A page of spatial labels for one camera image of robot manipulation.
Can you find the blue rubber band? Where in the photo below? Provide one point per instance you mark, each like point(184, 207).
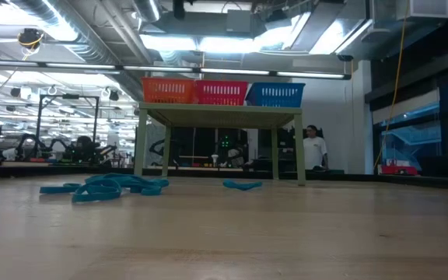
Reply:
point(109, 177)
point(241, 186)
point(130, 183)
point(92, 197)
point(54, 190)
point(150, 190)

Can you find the black computer with green lights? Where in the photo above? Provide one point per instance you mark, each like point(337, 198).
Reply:
point(226, 142)

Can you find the pale green small shelf table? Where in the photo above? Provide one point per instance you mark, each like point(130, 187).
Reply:
point(220, 116)

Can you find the red plastic basket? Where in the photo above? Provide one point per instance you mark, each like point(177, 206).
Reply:
point(220, 102)

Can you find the blue plastic basket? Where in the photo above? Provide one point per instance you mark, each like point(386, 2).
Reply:
point(274, 103)

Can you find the orange plastic basket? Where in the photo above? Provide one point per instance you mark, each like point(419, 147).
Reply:
point(169, 100)

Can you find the long light strip bar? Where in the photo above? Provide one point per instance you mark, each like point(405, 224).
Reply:
point(232, 71)

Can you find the person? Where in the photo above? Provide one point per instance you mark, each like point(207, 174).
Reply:
point(314, 151)

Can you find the black background robot arms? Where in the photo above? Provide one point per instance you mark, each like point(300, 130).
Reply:
point(80, 149)

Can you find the red cart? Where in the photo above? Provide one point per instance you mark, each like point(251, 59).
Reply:
point(397, 170)

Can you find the black framed window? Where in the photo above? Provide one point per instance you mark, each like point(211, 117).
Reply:
point(410, 148)

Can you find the black background stand frame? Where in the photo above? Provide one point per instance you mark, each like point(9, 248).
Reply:
point(68, 96)

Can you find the black aluminium table frame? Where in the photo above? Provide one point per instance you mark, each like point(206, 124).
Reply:
point(403, 180)

